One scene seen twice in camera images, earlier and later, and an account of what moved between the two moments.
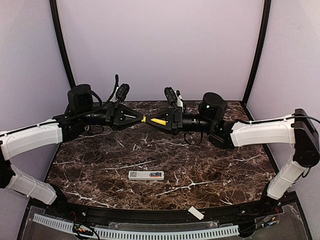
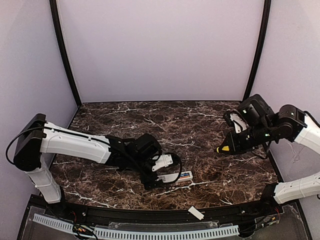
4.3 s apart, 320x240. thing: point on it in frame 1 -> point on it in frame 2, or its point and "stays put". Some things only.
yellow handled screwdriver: [159, 121] -> [222, 148]
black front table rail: [93, 215] stays put
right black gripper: [178, 120] -> [237, 142]
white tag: [196, 212] stays put
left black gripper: [110, 116] -> [148, 179]
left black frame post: [53, 5] stays put
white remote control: [146, 175] -> [184, 176]
